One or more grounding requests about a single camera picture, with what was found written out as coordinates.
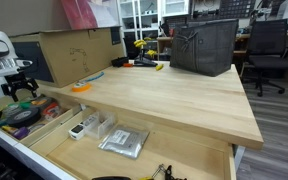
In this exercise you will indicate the black office chair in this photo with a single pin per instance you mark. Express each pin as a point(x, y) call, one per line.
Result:
point(267, 50)

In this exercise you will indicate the silver foil bag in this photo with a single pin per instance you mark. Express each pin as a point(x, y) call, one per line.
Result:
point(125, 140)

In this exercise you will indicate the yellow black spring clamp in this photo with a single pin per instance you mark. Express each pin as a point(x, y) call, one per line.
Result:
point(167, 174)

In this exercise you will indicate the white right drawer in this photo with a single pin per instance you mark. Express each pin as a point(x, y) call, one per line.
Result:
point(57, 156)

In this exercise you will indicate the orange tape dispenser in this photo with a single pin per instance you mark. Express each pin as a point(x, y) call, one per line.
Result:
point(52, 111)

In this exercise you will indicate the clear plastic tray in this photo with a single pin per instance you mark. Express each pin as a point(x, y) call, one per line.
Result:
point(99, 124)

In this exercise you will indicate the orange tape roll on table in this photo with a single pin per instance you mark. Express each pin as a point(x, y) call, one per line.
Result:
point(81, 86)

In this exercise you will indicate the large black tape roll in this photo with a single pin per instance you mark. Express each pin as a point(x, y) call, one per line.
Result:
point(24, 118)

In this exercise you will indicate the large cardboard box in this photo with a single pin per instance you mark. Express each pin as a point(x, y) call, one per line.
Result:
point(63, 57)

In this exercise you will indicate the white drawer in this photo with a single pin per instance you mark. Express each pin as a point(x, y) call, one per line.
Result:
point(57, 156)
point(42, 127)

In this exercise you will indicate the solid purple tape roll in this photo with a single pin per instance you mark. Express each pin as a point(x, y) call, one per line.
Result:
point(21, 133)

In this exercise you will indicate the white handheld meter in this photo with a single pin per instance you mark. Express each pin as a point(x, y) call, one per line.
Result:
point(77, 132)

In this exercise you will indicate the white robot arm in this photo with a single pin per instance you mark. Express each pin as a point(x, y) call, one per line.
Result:
point(12, 69)

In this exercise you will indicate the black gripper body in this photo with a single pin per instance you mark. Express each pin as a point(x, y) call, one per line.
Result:
point(19, 81)

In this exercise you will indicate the yellow black clamps pile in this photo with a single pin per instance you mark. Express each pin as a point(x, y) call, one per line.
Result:
point(145, 56)

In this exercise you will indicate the white left drawer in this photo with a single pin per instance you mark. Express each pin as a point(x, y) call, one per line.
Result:
point(42, 127)

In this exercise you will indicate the grey fabric tote bag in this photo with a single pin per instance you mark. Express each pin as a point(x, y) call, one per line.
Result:
point(204, 47)

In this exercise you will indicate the grey duct tape roll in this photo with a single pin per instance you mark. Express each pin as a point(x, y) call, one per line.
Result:
point(42, 102)

